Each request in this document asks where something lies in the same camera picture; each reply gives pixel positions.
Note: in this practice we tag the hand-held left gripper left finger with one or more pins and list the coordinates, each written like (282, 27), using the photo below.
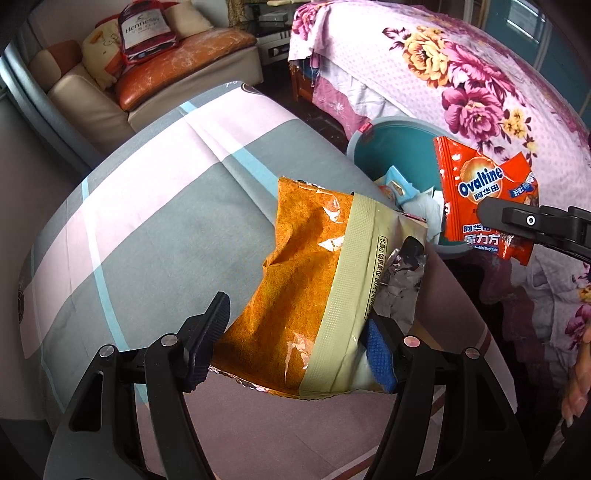
(207, 346)

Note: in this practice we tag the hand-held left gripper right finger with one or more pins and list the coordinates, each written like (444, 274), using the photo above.
(381, 360)

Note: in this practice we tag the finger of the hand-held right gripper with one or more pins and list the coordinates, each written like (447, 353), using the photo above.
(531, 220)
(568, 249)

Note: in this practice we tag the red snack packet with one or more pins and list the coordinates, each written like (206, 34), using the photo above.
(466, 184)

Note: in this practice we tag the white teal medicine box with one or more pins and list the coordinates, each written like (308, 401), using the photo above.
(427, 207)

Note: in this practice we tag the orange snack bag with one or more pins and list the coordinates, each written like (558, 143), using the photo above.
(300, 277)

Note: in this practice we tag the light blue snack packet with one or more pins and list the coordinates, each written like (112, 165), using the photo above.
(397, 180)

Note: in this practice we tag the teal trash bin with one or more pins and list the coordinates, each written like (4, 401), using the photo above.
(369, 152)

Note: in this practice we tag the person's right hand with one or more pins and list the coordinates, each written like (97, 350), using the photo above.
(577, 387)

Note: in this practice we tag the plaid tablecloth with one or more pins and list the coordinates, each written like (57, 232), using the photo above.
(138, 207)

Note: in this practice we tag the pink floral bedsheet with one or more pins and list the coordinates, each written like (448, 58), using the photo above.
(461, 60)

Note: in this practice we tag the cream leather sofa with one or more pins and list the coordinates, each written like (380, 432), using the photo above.
(83, 97)

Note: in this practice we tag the orange seat cushion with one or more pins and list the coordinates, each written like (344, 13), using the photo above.
(184, 55)

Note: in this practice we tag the white media stand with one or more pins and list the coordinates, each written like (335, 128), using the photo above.
(272, 46)

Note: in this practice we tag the cartoon print pillow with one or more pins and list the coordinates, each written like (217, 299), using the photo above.
(99, 50)

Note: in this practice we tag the bottle-shaped red bag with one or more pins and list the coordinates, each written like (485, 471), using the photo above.
(147, 27)

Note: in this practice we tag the beige pillow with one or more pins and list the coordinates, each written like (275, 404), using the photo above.
(189, 18)

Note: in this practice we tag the wooden bed frame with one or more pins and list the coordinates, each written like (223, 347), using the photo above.
(300, 85)

